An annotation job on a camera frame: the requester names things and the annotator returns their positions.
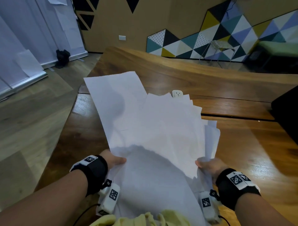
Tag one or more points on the person's right hand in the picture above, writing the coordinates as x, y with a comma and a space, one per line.
214, 168

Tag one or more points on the person's left hand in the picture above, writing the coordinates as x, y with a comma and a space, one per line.
111, 158

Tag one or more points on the person's left thumb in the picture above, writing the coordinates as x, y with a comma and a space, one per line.
119, 160

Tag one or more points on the person's right thumb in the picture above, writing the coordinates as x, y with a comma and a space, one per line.
202, 163

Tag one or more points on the stack of white paper sheets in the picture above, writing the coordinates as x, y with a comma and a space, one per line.
149, 130

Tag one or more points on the person's right forearm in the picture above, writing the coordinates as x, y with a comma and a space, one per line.
258, 210

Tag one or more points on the person's left forearm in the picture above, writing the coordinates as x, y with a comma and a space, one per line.
48, 200

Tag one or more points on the yellow clothing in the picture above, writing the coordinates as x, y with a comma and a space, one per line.
139, 220

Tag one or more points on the white table power socket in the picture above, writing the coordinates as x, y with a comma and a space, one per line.
177, 93

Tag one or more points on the black monitor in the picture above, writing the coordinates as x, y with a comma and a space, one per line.
287, 114

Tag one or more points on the clear chair with metal legs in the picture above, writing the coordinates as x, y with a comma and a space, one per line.
220, 50

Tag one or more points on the black bag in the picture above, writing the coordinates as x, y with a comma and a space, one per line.
62, 58

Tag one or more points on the green sofa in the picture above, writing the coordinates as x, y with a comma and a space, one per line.
272, 54

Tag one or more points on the white curtain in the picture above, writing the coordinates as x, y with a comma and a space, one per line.
30, 35

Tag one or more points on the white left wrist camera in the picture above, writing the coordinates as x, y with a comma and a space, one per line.
109, 198

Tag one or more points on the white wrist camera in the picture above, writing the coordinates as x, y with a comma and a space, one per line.
208, 207
109, 198

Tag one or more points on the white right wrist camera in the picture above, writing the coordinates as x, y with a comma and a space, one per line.
208, 207

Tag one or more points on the white wall outlet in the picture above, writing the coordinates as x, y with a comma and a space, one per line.
122, 38

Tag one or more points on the colourful triangle wall panel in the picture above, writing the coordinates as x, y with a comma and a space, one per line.
221, 30

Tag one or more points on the black triangle wall panels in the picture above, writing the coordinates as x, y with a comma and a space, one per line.
86, 14

